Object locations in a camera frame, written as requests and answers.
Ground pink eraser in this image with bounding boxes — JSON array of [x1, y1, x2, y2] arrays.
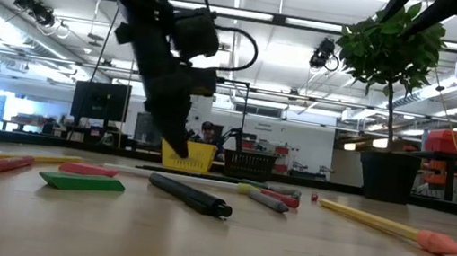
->
[[57, 159, 120, 181]]

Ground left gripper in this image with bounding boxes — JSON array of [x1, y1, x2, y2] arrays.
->
[[114, 9, 227, 162]]

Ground dark red crayon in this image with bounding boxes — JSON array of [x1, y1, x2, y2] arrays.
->
[[0, 150, 37, 181]]

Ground black metal frame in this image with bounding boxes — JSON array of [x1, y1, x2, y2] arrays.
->
[[207, 75, 251, 149]]

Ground green potted plant black pot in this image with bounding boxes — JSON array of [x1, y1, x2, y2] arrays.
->
[[312, 0, 453, 208]]

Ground yellow pencil with orange tip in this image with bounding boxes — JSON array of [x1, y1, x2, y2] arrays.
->
[[0, 144, 86, 185], [313, 197, 457, 256]]

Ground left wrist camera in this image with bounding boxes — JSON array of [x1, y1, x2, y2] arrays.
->
[[168, 4, 226, 65]]

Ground black mesh plastic bin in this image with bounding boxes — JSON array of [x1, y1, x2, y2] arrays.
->
[[220, 146, 280, 186]]

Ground person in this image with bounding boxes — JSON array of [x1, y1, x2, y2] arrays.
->
[[197, 119, 222, 147]]

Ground overhead light bar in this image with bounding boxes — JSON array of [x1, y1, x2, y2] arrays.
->
[[117, 0, 457, 51]]

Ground black hanging cable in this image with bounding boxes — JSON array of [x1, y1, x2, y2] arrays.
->
[[70, 0, 121, 144]]

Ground black ceiling camera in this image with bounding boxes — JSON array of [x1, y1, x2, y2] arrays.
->
[[308, 34, 343, 73], [10, 0, 58, 29]]

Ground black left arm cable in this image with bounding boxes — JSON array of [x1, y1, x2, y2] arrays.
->
[[105, 0, 268, 78]]

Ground shelf with red bins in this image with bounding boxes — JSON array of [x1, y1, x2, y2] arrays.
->
[[400, 121, 457, 203]]

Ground black aluminium table frame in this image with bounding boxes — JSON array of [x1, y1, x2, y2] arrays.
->
[[0, 128, 457, 217]]

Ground black monitor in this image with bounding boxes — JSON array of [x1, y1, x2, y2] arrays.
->
[[68, 77, 133, 126]]

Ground white column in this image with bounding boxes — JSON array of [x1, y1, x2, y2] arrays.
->
[[184, 93, 215, 144]]

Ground yellow mesh plastic bin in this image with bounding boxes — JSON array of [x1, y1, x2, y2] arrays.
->
[[157, 137, 219, 177]]

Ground green eraser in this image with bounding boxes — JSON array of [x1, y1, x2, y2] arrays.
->
[[37, 165, 128, 199]]

